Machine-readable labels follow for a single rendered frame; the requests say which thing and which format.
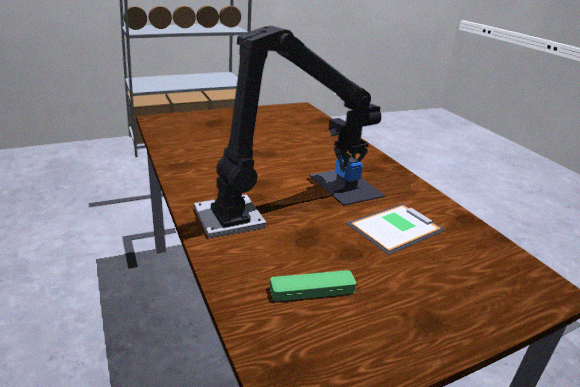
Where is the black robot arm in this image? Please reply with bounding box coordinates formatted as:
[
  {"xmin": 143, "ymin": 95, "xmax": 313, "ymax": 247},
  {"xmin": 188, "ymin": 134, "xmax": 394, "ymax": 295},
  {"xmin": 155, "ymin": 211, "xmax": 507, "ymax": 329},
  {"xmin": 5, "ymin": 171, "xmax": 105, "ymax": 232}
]
[{"xmin": 210, "ymin": 26, "xmax": 382, "ymax": 228}]

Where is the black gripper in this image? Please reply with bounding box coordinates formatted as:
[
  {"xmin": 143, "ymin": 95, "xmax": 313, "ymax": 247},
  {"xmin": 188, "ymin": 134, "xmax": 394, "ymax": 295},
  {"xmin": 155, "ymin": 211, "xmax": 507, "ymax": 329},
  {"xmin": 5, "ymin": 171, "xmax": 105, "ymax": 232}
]
[{"xmin": 334, "ymin": 127, "xmax": 369, "ymax": 172}]

